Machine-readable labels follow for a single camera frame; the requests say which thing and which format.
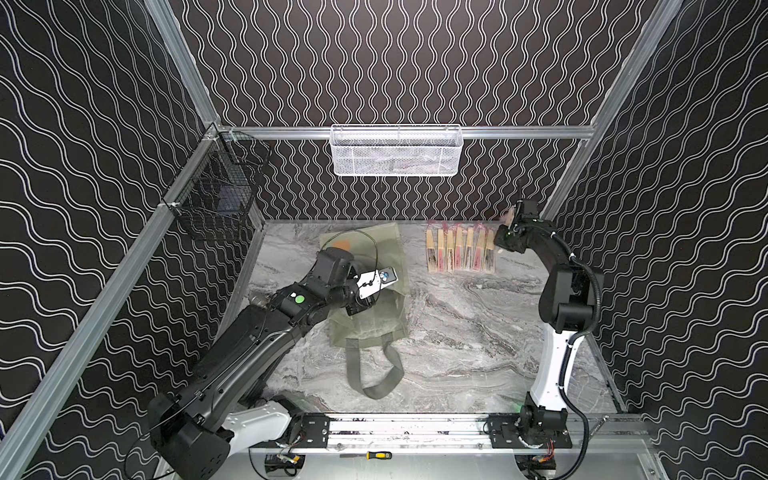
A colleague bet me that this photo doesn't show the olive green tote bag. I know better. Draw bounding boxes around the olive green tote bag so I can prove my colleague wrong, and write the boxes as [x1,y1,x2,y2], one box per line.
[319,223,410,400]

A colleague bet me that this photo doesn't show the folding fan with pink paper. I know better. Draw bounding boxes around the folding fan with pink paper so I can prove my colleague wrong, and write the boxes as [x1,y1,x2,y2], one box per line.
[436,225,446,272]

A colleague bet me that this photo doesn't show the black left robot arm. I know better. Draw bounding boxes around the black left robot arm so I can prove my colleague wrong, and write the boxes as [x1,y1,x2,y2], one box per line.
[148,247,400,479]

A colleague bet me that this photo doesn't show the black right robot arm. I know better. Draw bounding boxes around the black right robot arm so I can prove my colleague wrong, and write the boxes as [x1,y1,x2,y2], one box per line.
[494,200,603,448]

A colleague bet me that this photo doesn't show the horizontal aluminium back bar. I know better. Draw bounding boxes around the horizontal aluminium back bar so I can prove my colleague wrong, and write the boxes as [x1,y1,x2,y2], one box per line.
[220,124,596,141]

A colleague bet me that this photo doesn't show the left aluminium side bar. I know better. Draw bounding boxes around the left aluminium side bar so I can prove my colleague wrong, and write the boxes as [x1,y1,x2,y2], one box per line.
[1,127,218,479]

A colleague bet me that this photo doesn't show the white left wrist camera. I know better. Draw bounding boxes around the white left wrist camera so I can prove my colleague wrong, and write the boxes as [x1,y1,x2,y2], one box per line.
[357,267,399,292]

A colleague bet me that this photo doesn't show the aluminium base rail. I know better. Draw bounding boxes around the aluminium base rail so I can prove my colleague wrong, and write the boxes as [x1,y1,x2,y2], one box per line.
[245,412,649,454]

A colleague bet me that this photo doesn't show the yellow handled screwdriver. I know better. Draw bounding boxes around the yellow handled screwdriver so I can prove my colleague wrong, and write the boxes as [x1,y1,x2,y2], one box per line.
[340,451,393,460]

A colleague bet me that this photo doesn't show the white wire mesh basket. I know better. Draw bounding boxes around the white wire mesh basket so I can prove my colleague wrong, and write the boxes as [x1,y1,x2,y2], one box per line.
[329,134,464,177]

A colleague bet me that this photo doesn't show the black wire mesh basket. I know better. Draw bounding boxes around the black wire mesh basket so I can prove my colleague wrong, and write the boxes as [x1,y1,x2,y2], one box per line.
[167,123,274,243]

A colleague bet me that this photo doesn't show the right aluminium frame post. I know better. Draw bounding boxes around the right aluminium frame post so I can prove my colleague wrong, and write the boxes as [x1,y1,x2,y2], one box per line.
[542,0,683,220]

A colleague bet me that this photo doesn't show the aluminium corner frame post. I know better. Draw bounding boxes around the aluminium corner frame post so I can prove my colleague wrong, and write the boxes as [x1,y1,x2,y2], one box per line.
[145,0,221,126]

